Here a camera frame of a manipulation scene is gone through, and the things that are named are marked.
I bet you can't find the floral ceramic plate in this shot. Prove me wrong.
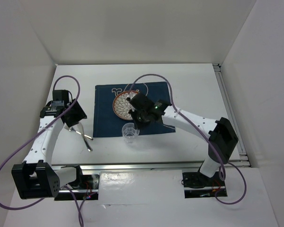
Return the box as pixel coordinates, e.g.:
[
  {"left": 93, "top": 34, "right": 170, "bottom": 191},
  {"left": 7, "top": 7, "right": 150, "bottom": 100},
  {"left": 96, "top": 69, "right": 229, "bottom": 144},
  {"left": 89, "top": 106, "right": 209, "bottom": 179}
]
[{"left": 113, "top": 90, "right": 138, "bottom": 121}]

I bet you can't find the clear plastic cup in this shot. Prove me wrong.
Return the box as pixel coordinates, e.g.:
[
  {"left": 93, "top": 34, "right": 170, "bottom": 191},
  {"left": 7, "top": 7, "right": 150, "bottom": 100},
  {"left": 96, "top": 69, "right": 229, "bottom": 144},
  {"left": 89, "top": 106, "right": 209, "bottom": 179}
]
[{"left": 122, "top": 122, "right": 140, "bottom": 143}]

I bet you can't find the blue whale placemat cloth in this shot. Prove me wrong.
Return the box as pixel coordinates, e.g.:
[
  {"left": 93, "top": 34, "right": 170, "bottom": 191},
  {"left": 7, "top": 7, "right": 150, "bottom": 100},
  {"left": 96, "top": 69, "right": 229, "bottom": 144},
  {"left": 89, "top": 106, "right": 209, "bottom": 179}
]
[{"left": 93, "top": 82, "right": 170, "bottom": 138}]

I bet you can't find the silver table knife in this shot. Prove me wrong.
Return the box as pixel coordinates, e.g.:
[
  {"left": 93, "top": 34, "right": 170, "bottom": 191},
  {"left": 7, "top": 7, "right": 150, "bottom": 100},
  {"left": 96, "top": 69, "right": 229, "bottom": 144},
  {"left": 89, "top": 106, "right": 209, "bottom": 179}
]
[{"left": 77, "top": 123, "right": 93, "bottom": 152}]

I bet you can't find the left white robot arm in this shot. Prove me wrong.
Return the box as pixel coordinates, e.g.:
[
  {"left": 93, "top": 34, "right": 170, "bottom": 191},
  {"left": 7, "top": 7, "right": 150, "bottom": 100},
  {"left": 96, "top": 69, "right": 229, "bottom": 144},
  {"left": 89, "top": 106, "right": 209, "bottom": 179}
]
[{"left": 11, "top": 90, "right": 87, "bottom": 199}]

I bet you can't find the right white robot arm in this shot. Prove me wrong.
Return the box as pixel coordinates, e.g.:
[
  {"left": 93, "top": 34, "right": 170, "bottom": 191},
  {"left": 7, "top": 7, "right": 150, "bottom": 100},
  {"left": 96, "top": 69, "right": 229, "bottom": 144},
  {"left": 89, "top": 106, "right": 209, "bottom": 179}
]
[{"left": 126, "top": 92, "right": 238, "bottom": 185}]

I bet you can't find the silver fork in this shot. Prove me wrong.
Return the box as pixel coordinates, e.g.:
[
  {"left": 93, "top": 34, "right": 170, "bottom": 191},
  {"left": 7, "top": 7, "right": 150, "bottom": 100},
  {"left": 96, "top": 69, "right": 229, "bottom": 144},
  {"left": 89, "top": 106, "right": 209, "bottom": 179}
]
[{"left": 64, "top": 124, "right": 93, "bottom": 140}]

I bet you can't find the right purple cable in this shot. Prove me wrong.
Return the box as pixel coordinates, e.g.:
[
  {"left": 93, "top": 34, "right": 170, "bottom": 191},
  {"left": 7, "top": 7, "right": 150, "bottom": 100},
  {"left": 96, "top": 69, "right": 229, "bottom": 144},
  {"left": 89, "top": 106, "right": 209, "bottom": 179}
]
[{"left": 132, "top": 74, "right": 247, "bottom": 204}]

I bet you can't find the purple cable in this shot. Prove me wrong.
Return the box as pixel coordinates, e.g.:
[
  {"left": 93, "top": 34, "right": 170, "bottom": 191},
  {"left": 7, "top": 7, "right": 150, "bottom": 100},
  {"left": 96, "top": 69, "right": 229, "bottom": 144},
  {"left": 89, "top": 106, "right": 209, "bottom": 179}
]
[
  {"left": 132, "top": 74, "right": 247, "bottom": 204},
  {"left": 0, "top": 75, "right": 85, "bottom": 227}
]

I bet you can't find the front aluminium rail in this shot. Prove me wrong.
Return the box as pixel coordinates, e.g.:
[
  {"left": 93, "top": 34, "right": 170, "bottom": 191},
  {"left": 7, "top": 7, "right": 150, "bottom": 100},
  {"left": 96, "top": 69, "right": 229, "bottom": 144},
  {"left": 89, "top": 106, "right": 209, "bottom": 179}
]
[{"left": 52, "top": 161, "right": 204, "bottom": 172}]

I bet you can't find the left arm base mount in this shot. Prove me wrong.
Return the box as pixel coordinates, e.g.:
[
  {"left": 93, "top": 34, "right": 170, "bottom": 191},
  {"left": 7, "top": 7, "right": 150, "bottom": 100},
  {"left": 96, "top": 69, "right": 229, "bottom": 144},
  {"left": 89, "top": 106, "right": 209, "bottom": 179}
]
[{"left": 54, "top": 166, "right": 100, "bottom": 201}]

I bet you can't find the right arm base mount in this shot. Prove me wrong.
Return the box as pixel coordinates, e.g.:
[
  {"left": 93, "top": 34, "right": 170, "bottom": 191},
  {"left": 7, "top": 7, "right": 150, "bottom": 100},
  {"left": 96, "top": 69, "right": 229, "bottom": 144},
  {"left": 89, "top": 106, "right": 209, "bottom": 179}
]
[{"left": 181, "top": 172, "right": 228, "bottom": 199}]

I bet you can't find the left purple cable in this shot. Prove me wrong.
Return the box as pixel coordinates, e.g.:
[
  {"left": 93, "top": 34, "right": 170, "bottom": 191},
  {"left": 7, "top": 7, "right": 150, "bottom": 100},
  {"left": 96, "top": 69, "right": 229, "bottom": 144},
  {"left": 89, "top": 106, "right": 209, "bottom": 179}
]
[{"left": 0, "top": 75, "right": 85, "bottom": 227}]

